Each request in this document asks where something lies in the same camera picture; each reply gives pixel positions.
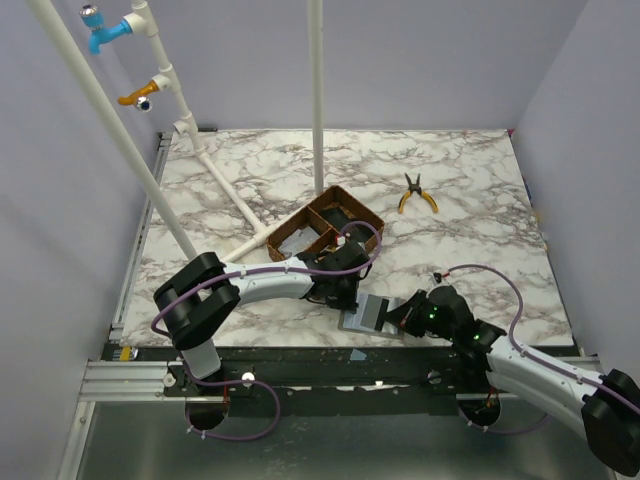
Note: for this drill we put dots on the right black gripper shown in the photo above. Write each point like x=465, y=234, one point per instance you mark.
x=405, y=315

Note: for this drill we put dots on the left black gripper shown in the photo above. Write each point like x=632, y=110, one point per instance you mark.
x=339, y=297

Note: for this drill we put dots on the grey card holder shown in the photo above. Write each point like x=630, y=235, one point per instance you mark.
x=368, y=317

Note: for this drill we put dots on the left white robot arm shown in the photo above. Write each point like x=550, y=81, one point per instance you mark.
x=196, y=301

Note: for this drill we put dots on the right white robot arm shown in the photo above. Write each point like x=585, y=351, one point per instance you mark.
x=602, y=408

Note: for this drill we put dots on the silver VIP card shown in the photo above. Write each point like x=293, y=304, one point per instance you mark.
x=300, y=240

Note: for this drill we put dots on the woven brown divided basket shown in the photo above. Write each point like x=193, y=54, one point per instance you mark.
x=334, y=196

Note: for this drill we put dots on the gold faucet tap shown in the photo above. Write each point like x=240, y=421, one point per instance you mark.
x=140, y=98

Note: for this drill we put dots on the white vertical pole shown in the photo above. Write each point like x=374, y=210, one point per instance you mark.
x=315, y=37

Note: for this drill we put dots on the blue faucet tap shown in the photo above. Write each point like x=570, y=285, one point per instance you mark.
x=100, y=34

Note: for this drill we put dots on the white diagonal pole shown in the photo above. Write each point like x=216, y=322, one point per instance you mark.
x=57, y=32

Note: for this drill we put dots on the yellow handled pliers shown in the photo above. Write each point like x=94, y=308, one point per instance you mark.
x=414, y=188

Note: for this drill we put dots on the aluminium frame rail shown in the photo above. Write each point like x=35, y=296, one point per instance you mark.
x=126, y=428

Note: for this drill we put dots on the white PVC pipe frame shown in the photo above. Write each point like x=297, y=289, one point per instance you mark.
x=142, y=22

